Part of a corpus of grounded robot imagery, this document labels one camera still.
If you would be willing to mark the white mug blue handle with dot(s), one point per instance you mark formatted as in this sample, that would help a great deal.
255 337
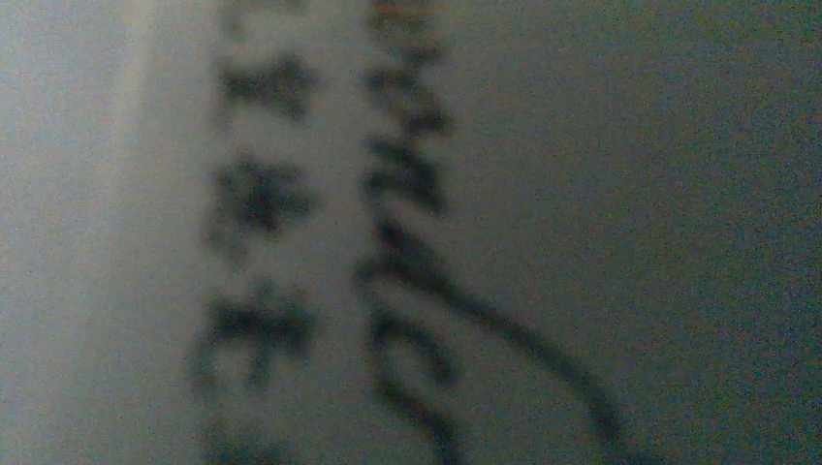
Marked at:
410 232

